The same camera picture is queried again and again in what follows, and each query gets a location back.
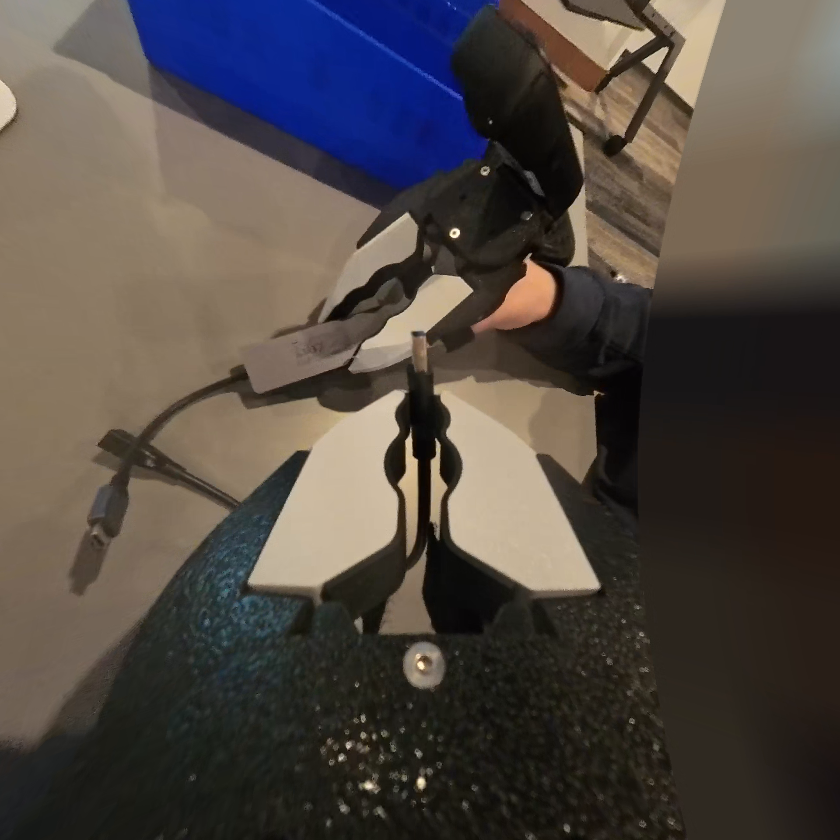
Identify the person's right forearm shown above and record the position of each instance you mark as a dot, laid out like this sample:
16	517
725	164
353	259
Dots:
604	328

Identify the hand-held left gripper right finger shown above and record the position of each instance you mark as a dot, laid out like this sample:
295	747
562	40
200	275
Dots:
518	512

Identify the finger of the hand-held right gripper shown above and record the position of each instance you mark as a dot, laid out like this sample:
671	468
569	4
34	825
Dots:
374	262
387	358

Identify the rolling desk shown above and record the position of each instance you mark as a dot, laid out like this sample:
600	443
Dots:
571	46

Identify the blue plastic bin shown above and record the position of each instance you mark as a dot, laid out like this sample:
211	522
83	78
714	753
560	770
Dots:
295	79

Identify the person's right hand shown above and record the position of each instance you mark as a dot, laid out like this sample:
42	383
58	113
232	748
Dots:
531	295

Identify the grey usb hub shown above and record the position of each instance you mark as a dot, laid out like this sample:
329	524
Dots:
295	354

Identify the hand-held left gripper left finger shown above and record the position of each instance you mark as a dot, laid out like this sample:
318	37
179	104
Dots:
328	512

